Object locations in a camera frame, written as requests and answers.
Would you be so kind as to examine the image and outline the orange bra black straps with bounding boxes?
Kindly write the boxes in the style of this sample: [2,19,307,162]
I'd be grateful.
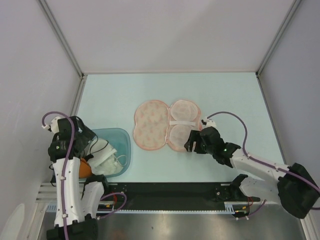
[78,157,93,179]

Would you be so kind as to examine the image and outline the pink mesh laundry bag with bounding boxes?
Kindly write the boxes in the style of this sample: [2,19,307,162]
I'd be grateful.
[133,99,202,152]

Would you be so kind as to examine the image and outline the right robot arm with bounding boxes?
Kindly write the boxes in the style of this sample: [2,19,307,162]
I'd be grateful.
[184,126,320,219]

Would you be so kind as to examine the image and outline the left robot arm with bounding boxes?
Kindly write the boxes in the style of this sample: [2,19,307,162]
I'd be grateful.
[44,116,111,240]

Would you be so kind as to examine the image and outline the white bra in basin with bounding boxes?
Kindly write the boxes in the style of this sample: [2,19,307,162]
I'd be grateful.
[85,137,129,176]

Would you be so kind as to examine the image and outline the blue plastic basin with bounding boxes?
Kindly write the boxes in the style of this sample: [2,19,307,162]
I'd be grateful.
[82,128,131,178]

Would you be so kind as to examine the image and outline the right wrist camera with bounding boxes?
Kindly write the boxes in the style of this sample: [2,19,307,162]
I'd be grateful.
[201,118,217,128]

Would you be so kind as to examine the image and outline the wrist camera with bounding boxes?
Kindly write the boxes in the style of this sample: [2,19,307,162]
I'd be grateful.
[42,116,61,134]
[201,118,217,128]

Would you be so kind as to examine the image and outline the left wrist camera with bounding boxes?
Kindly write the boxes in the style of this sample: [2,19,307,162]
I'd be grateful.
[42,116,61,134]

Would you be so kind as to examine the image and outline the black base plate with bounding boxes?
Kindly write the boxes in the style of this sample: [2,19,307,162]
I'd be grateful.
[109,182,260,212]

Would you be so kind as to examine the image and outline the white slotted cable duct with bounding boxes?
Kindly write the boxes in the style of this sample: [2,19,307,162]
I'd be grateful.
[46,201,251,215]

